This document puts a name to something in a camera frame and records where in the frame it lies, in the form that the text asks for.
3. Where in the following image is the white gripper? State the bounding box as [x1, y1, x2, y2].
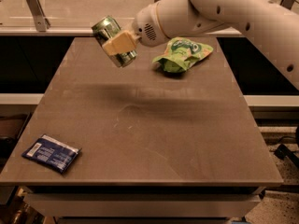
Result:
[102, 2, 169, 56]

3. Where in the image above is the green soda can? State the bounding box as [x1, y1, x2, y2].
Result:
[91, 15, 138, 69]

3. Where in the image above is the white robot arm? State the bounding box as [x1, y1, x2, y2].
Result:
[102, 0, 299, 89]

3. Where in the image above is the green snack bag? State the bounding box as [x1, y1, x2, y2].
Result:
[152, 37, 213, 74]

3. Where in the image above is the blue snack packet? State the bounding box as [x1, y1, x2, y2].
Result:
[21, 134, 80, 174]

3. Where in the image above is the left metal railing bracket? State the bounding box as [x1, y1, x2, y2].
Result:
[25, 0, 50, 32]

